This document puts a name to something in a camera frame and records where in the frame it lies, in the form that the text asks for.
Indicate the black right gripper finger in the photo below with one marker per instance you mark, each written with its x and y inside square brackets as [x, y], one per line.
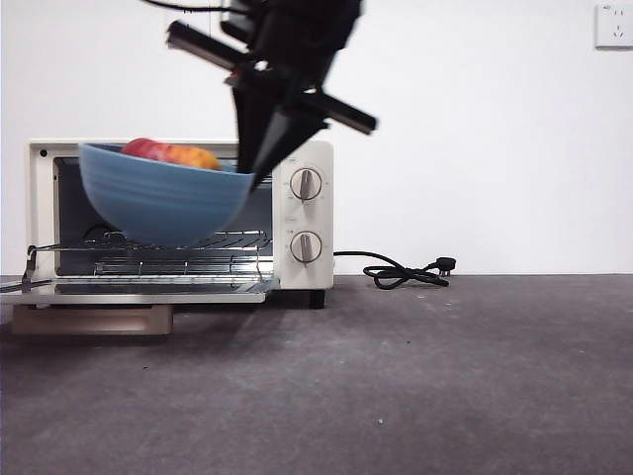
[289, 133]
[249, 128]

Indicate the red yellow apple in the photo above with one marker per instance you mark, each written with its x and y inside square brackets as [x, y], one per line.
[163, 151]

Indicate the blue bowl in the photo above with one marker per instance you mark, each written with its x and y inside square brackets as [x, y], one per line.
[163, 208]

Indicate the cream oven knob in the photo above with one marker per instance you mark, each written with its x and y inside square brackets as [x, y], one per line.
[305, 247]
[305, 185]

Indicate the cream Toshiba toaster oven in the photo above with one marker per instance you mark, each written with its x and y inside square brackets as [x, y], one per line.
[306, 218]

